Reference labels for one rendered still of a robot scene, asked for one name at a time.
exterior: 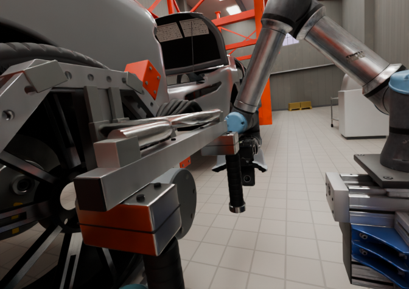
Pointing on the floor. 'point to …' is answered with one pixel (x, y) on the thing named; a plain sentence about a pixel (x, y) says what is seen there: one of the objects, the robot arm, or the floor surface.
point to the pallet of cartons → (299, 106)
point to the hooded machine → (359, 114)
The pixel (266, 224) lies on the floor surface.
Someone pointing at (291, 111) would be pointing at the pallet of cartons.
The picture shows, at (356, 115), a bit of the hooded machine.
